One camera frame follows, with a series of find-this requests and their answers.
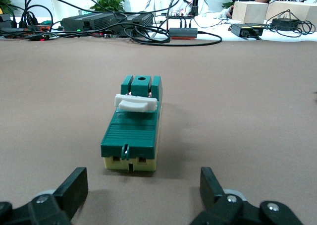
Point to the small black device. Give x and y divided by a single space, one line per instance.
5 20

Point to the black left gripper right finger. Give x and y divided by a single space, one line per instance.
210 187

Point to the orange black tool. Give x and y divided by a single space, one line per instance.
45 26

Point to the black adapter yellow label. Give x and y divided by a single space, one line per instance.
239 29
257 28

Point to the grey USB hub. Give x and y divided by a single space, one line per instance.
183 32

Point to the black power supply brick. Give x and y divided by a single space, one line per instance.
91 23
141 20

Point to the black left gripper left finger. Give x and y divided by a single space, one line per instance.
74 187

